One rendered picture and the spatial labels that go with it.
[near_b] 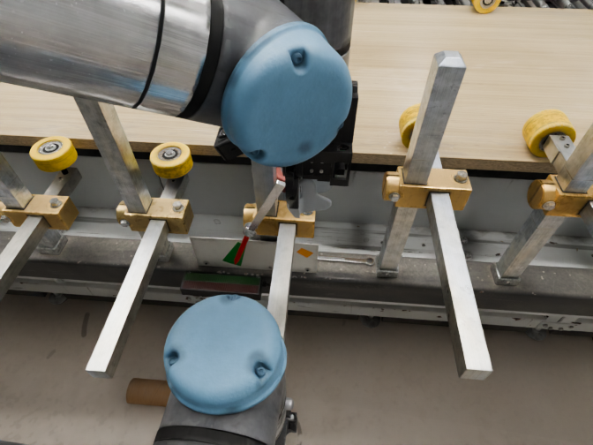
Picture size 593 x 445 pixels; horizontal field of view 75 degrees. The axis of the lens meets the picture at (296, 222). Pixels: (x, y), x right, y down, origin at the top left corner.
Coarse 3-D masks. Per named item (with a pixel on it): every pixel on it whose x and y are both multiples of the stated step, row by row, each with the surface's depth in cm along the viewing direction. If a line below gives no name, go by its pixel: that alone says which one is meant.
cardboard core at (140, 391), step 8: (136, 384) 129; (144, 384) 129; (152, 384) 129; (160, 384) 129; (168, 384) 129; (128, 392) 127; (136, 392) 127; (144, 392) 127; (152, 392) 127; (160, 392) 127; (168, 392) 127; (128, 400) 128; (136, 400) 127; (144, 400) 127; (152, 400) 127; (160, 400) 127
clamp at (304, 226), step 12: (252, 204) 74; (252, 216) 72; (276, 216) 72; (288, 216) 72; (300, 216) 72; (312, 216) 72; (264, 228) 73; (276, 228) 73; (300, 228) 73; (312, 228) 72
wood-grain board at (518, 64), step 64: (384, 64) 103; (512, 64) 103; (576, 64) 103; (0, 128) 85; (64, 128) 85; (128, 128) 85; (192, 128) 85; (384, 128) 85; (448, 128) 85; (512, 128) 85; (576, 128) 85
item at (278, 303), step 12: (288, 228) 71; (288, 240) 69; (276, 252) 68; (288, 252) 68; (276, 264) 66; (288, 264) 66; (276, 276) 64; (288, 276) 64; (276, 288) 63; (288, 288) 63; (276, 300) 61; (288, 300) 63; (276, 312) 60
